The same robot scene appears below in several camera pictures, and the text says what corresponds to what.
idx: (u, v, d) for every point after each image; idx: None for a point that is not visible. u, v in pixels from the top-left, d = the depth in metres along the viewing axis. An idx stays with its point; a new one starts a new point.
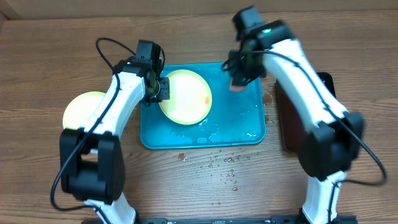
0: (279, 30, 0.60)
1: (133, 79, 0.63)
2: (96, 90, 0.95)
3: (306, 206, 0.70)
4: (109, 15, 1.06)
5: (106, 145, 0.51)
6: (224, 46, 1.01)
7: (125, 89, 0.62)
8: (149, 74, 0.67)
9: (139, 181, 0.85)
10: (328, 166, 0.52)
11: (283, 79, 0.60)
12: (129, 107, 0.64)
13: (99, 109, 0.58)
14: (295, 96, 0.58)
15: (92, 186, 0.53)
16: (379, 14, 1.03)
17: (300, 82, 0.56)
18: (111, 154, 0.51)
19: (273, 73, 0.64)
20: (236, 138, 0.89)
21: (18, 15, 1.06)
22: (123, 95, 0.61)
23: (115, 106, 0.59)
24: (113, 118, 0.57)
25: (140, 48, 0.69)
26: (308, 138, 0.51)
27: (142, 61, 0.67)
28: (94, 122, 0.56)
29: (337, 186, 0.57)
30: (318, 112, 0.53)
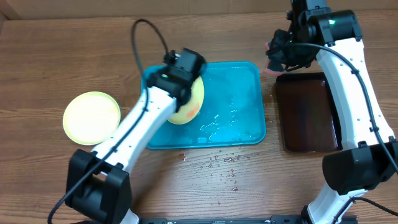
0: (345, 22, 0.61)
1: (163, 100, 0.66)
2: (96, 90, 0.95)
3: (311, 206, 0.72)
4: (109, 15, 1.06)
5: (114, 180, 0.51)
6: (225, 46, 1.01)
7: (152, 111, 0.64)
8: (183, 92, 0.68)
9: (147, 180, 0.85)
10: (356, 185, 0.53)
11: (334, 83, 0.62)
12: (151, 130, 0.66)
13: (121, 131, 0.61)
14: (343, 101, 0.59)
15: (94, 210, 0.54)
16: (378, 14, 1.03)
17: (352, 91, 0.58)
18: (115, 189, 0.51)
19: (324, 70, 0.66)
20: (236, 138, 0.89)
21: (18, 15, 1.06)
22: (148, 116, 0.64)
23: (138, 130, 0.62)
24: (129, 147, 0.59)
25: (183, 57, 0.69)
26: (344, 155, 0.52)
27: (180, 74, 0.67)
28: (109, 150, 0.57)
29: (353, 200, 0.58)
30: (364, 131, 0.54)
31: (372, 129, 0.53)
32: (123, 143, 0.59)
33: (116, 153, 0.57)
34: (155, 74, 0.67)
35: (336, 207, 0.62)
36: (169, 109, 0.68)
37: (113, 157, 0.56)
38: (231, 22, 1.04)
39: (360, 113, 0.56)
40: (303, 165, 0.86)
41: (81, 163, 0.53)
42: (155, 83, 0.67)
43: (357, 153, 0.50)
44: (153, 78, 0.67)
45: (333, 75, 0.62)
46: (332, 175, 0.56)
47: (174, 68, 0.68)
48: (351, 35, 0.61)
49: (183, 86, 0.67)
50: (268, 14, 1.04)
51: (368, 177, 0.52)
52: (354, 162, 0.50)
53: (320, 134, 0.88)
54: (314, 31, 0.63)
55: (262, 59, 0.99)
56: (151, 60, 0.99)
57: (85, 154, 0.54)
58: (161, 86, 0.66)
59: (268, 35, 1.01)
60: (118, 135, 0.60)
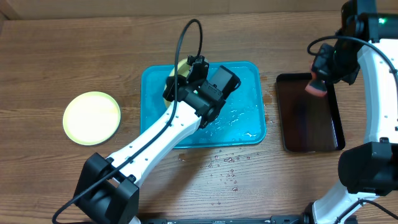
0: (393, 27, 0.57)
1: (188, 118, 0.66)
2: (96, 91, 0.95)
3: (316, 205, 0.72)
4: (109, 15, 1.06)
5: (125, 192, 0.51)
6: (225, 46, 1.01)
7: (175, 126, 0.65)
8: (211, 112, 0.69)
9: (150, 180, 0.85)
10: (365, 186, 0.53)
11: (367, 76, 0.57)
12: (171, 144, 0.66)
13: (141, 143, 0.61)
14: (372, 95, 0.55)
15: (99, 216, 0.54)
16: None
17: (386, 86, 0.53)
18: (124, 201, 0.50)
19: (360, 65, 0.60)
20: (236, 138, 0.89)
21: (18, 15, 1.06)
22: (171, 130, 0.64)
23: (159, 144, 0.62)
24: (146, 160, 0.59)
25: (219, 76, 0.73)
26: (363, 148, 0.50)
27: (211, 91, 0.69)
28: (125, 159, 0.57)
29: (361, 203, 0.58)
30: (389, 128, 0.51)
31: (397, 129, 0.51)
32: (140, 155, 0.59)
33: (132, 163, 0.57)
34: (186, 89, 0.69)
35: (342, 208, 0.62)
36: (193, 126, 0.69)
37: (127, 168, 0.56)
38: (231, 22, 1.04)
39: (390, 110, 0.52)
40: (303, 165, 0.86)
41: (96, 168, 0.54)
42: (184, 97, 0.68)
43: (379, 148, 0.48)
44: (183, 91, 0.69)
45: (370, 71, 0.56)
46: (345, 170, 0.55)
47: (206, 84, 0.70)
48: (397, 37, 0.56)
49: (211, 104, 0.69)
50: (268, 14, 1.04)
51: (379, 180, 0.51)
52: (372, 155, 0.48)
53: (321, 135, 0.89)
54: (360, 27, 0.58)
55: (262, 59, 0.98)
56: (151, 60, 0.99)
57: (101, 160, 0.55)
58: (191, 101, 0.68)
59: (268, 35, 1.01)
60: (137, 145, 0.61)
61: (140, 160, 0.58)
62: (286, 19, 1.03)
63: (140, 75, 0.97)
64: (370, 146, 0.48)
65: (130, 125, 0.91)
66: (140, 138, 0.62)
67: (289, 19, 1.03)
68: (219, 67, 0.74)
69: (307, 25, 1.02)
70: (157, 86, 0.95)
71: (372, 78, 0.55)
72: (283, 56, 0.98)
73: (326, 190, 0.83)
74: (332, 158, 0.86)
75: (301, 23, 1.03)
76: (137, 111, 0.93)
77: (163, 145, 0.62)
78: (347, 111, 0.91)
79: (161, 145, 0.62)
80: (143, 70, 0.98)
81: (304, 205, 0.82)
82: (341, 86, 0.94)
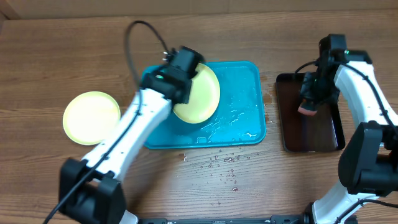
0: (357, 56, 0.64)
1: (155, 103, 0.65)
2: (96, 91, 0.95)
3: (316, 203, 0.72)
4: (109, 15, 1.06)
5: (106, 188, 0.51)
6: (225, 45, 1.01)
7: (145, 114, 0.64)
8: (179, 94, 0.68)
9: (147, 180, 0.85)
10: (365, 188, 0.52)
11: (347, 91, 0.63)
12: (147, 132, 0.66)
13: (113, 138, 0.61)
14: (355, 101, 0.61)
15: (87, 218, 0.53)
16: (378, 14, 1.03)
17: (364, 91, 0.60)
18: (107, 196, 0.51)
19: (340, 86, 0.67)
20: (236, 138, 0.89)
21: (18, 15, 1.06)
22: (142, 120, 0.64)
23: (132, 135, 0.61)
24: (121, 154, 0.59)
25: (181, 56, 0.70)
26: (356, 134, 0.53)
27: (175, 74, 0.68)
28: (101, 157, 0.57)
29: (361, 203, 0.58)
30: (375, 116, 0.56)
31: (382, 114, 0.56)
32: (115, 150, 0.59)
33: (108, 160, 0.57)
34: (149, 76, 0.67)
35: (342, 208, 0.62)
36: (165, 111, 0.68)
37: (104, 165, 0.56)
38: (231, 22, 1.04)
39: (371, 103, 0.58)
40: (303, 165, 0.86)
41: (73, 172, 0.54)
42: (149, 84, 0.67)
43: (369, 126, 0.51)
44: (147, 79, 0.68)
45: (346, 82, 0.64)
46: (344, 172, 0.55)
47: (170, 68, 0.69)
48: (363, 60, 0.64)
49: (178, 86, 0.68)
50: (268, 14, 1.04)
51: (380, 180, 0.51)
52: (364, 130, 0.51)
53: (321, 134, 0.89)
54: (332, 60, 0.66)
55: (262, 59, 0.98)
56: (151, 60, 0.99)
57: (78, 163, 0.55)
58: (157, 88, 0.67)
59: (268, 35, 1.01)
60: (109, 142, 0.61)
61: (115, 155, 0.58)
62: (286, 18, 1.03)
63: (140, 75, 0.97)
64: (360, 127, 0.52)
65: None
66: (112, 133, 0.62)
67: (289, 18, 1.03)
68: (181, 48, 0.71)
69: (308, 25, 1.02)
70: None
71: (350, 84, 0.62)
72: (283, 56, 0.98)
73: (326, 190, 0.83)
74: (331, 158, 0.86)
75: (301, 23, 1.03)
76: None
77: (137, 135, 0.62)
78: (347, 110, 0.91)
79: (134, 136, 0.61)
80: (143, 70, 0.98)
81: (304, 205, 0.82)
82: None
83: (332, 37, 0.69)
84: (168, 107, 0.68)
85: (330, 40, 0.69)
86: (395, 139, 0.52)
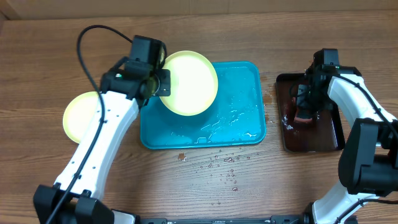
0: (348, 71, 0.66)
1: (121, 106, 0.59)
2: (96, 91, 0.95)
3: (315, 203, 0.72)
4: (109, 15, 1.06)
5: (83, 209, 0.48)
6: (225, 46, 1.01)
7: (111, 120, 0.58)
8: (143, 88, 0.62)
9: (146, 181, 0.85)
10: (365, 187, 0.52)
11: (341, 100, 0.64)
12: (119, 139, 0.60)
13: (81, 154, 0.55)
14: (349, 106, 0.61)
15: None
16: (378, 14, 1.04)
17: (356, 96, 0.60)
18: (87, 217, 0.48)
19: (334, 99, 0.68)
20: (235, 138, 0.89)
21: (18, 15, 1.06)
22: (109, 127, 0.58)
23: (101, 145, 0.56)
24: (93, 168, 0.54)
25: (137, 48, 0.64)
26: (354, 132, 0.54)
27: (135, 67, 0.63)
28: (72, 177, 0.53)
29: (361, 203, 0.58)
30: (369, 115, 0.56)
31: (375, 111, 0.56)
32: (86, 165, 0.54)
33: (81, 179, 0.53)
34: (107, 76, 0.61)
35: (342, 208, 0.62)
36: (132, 110, 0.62)
37: (78, 185, 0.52)
38: (231, 22, 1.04)
39: (365, 104, 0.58)
40: (303, 165, 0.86)
41: (47, 200, 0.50)
42: (108, 86, 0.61)
43: (365, 122, 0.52)
44: (104, 81, 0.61)
45: (339, 91, 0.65)
46: (345, 171, 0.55)
47: (129, 62, 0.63)
48: (352, 73, 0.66)
49: (140, 80, 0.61)
50: (268, 14, 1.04)
51: (380, 178, 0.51)
52: (360, 126, 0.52)
53: (321, 134, 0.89)
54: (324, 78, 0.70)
55: (262, 59, 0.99)
56: None
57: (47, 191, 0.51)
58: (118, 88, 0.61)
59: (268, 35, 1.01)
60: (78, 157, 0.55)
61: (88, 172, 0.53)
62: (286, 19, 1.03)
63: None
64: (357, 122, 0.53)
65: (130, 126, 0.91)
66: (78, 149, 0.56)
67: (289, 19, 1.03)
68: (134, 38, 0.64)
69: (307, 25, 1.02)
70: None
71: (343, 93, 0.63)
72: (283, 56, 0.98)
73: (326, 190, 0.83)
74: (331, 158, 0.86)
75: (301, 23, 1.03)
76: None
77: (107, 145, 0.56)
78: None
79: (104, 146, 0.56)
80: None
81: (304, 205, 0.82)
82: None
83: (325, 51, 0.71)
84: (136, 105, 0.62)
85: (323, 54, 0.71)
86: (390, 138, 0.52)
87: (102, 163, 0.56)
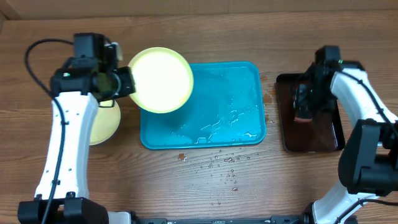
0: (352, 65, 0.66)
1: (78, 104, 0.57)
2: None
3: (316, 203, 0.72)
4: (109, 15, 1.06)
5: (72, 211, 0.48)
6: (225, 46, 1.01)
7: (72, 120, 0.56)
8: (96, 80, 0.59)
9: (144, 181, 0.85)
10: (366, 188, 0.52)
11: (344, 95, 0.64)
12: (87, 135, 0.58)
13: (53, 160, 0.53)
14: (351, 102, 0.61)
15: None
16: (378, 14, 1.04)
17: (359, 93, 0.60)
18: (79, 217, 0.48)
19: (337, 94, 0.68)
20: (235, 138, 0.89)
21: (18, 15, 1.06)
22: (73, 127, 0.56)
23: (70, 146, 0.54)
24: (69, 170, 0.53)
25: (80, 46, 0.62)
26: (355, 133, 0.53)
27: (83, 65, 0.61)
28: (51, 185, 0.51)
29: (361, 203, 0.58)
30: (372, 115, 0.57)
31: (378, 112, 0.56)
32: (61, 170, 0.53)
33: (60, 184, 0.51)
34: (54, 79, 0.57)
35: (342, 209, 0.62)
36: (92, 104, 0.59)
37: (60, 190, 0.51)
38: (231, 22, 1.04)
39: (367, 103, 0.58)
40: (303, 165, 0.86)
41: (32, 214, 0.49)
42: (59, 88, 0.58)
43: (367, 124, 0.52)
44: (54, 84, 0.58)
45: (341, 86, 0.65)
46: (344, 172, 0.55)
47: (74, 61, 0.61)
48: (357, 68, 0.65)
49: (90, 74, 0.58)
50: (268, 14, 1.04)
51: (381, 180, 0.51)
52: (361, 128, 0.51)
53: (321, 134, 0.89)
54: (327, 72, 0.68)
55: (262, 59, 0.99)
56: None
57: (30, 206, 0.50)
58: (69, 88, 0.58)
59: (268, 35, 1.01)
60: (51, 165, 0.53)
61: (66, 174, 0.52)
62: (286, 18, 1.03)
63: None
64: (359, 123, 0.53)
65: (130, 126, 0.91)
66: (48, 155, 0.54)
67: (289, 19, 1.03)
68: (75, 37, 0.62)
69: (307, 25, 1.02)
70: None
71: (346, 88, 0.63)
72: (283, 56, 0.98)
73: (326, 190, 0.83)
74: (331, 158, 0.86)
75: (301, 23, 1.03)
76: (137, 111, 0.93)
77: (76, 144, 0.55)
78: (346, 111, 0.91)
79: (73, 146, 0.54)
80: None
81: (305, 205, 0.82)
82: None
83: (327, 48, 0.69)
84: (94, 98, 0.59)
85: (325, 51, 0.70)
86: (392, 138, 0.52)
87: (78, 163, 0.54)
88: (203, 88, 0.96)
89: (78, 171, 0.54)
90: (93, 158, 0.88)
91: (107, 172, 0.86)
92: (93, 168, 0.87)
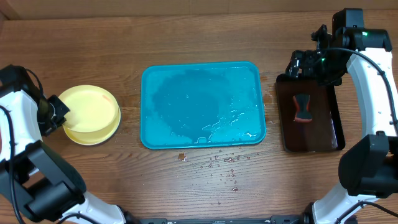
0: (376, 38, 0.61)
1: (13, 98, 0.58)
2: (85, 94, 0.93)
3: (317, 203, 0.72)
4: (109, 15, 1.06)
5: (37, 155, 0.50)
6: (225, 46, 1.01)
7: (13, 107, 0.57)
8: (27, 86, 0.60)
9: (144, 181, 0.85)
10: (367, 190, 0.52)
11: (358, 83, 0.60)
12: (33, 114, 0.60)
13: (4, 133, 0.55)
14: (365, 95, 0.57)
15: (56, 195, 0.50)
16: (378, 14, 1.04)
17: (377, 89, 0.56)
18: (44, 157, 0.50)
19: (352, 78, 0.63)
20: (235, 138, 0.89)
21: (18, 15, 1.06)
22: (16, 109, 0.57)
23: (18, 118, 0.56)
24: (23, 132, 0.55)
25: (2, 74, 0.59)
26: (360, 145, 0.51)
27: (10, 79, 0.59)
28: (9, 147, 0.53)
29: (361, 205, 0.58)
30: (385, 122, 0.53)
31: (392, 122, 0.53)
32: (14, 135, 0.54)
33: (18, 144, 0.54)
34: None
35: (342, 209, 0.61)
36: (28, 98, 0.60)
37: (20, 148, 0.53)
38: (231, 22, 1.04)
39: (380, 106, 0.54)
40: (303, 165, 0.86)
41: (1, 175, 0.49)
42: None
43: (375, 139, 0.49)
44: None
45: (357, 73, 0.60)
46: (345, 173, 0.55)
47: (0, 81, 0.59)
48: (381, 46, 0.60)
49: (18, 83, 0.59)
50: (268, 14, 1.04)
51: (380, 182, 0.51)
52: (370, 147, 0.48)
53: (321, 134, 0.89)
54: (347, 42, 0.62)
55: (262, 59, 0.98)
56: (150, 60, 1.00)
57: None
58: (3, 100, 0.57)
59: (268, 35, 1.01)
60: (3, 137, 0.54)
61: (22, 136, 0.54)
62: (286, 18, 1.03)
63: (139, 75, 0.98)
64: (367, 138, 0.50)
65: (130, 126, 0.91)
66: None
67: (289, 19, 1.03)
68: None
69: (307, 25, 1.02)
70: (157, 86, 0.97)
71: (362, 78, 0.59)
72: (283, 56, 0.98)
73: (326, 190, 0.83)
74: (331, 158, 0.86)
75: (301, 23, 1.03)
76: (137, 111, 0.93)
77: (22, 117, 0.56)
78: (346, 111, 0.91)
79: (20, 118, 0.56)
80: (143, 70, 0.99)
81: (304, 205, 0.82)
82: (341, 87, 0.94)
83: (347, 12, 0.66)
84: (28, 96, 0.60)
85: (345, 15, 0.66)
86: None
87: (30, 127, 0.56)
88: (203, 87, 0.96)
89: (32, 133, 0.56)
90: (93, 158, 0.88)
91: (107, 172, 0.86)
92: (93, 168, 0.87)
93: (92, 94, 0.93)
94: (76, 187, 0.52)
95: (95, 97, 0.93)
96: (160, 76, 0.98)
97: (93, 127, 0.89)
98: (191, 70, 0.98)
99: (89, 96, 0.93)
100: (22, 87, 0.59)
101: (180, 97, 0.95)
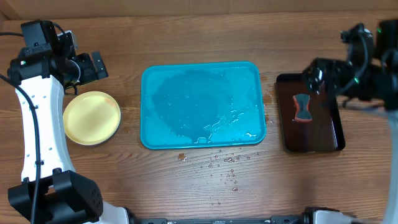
0: None
1: (45, 86, 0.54)
2: (93, 99, 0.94)
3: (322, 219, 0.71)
4: (109, 15, 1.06)
5: (62, 187, 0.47)
6: (224, 46, 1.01)
7: (41, 104, 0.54)
8: (54, 62, 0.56)
9: (143, 182, 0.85)
10: None
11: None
12: (60, 112, 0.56)
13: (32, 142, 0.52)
14: None
15: (71, 219, 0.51)
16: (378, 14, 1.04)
17: None
18: (71, 191, 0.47)
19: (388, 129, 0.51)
20: (236, 138, 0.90)
21: (18, 15, 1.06)
22: (41, 112, 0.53)
23: (44, 121, 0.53)
24: (51, 149, 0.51)
25: (29, 34, 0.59)
26: None
27: (38, 51, 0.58)
28: (35, 166, 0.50)
29: None
30: None
31: None
32: (42, 147, 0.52)
33: (45, 164, 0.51)
34: (12, 68, 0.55)
35: None
36: (56, 85, 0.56)
37: (45, 169, 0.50)
38: (231, 22, 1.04)
39: None
40: (303, 165, 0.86)
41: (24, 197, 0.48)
42: (18, 76, 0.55)
43: None
44: (13, 73, 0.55)
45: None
46: None
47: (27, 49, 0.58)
48: None
49: (46, 57, 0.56)
50: (268, 14, 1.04)
51: None
52: None
53: (320, 134, 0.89)
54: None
55: (262, 59, 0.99)
56: (150, 60, 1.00)
57: (20, 188, 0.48)
58: (30, 74, 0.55)
59: (267, 35, 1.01)
60: (30, 147, 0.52)
61: (47, 154, 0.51)
62: (286, 19, 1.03)
63: (139, 75, 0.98)
64: None
65: (130, 125, 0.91)
66: (25, 141, 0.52)
67: (289, 19, 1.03)
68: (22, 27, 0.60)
69: (308, 26, 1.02)
70: (157, 86, 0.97)
71: None
72: (283, 56, 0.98)
73: (326, 190, 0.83)
74: (331, 158, 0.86)
75: (301, 23, 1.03)
76: (137, 111, 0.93)
77: (50, 121, 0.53)
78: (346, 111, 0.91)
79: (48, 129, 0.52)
80: (143, 70, 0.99)
81: (305, 205, 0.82)
82: None
83: None
84: (58, 82, 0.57)
85: None
86: None
87: (56, 139, 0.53)
88: (203, 87, 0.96)
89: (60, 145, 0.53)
90: (92, 158, 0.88)
91: (107, 172, 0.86)
92: (93, 168, 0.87)
93: (99, 101, 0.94)
94: (94, 211, 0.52)
95: (101, 103, 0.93)
96: (160, 76, 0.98)
97: (96, 134, 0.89)
98: (191, 70, 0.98)
99: (96, 102, 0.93)
100: (50, 63, 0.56)
101: (180, 97, 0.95)
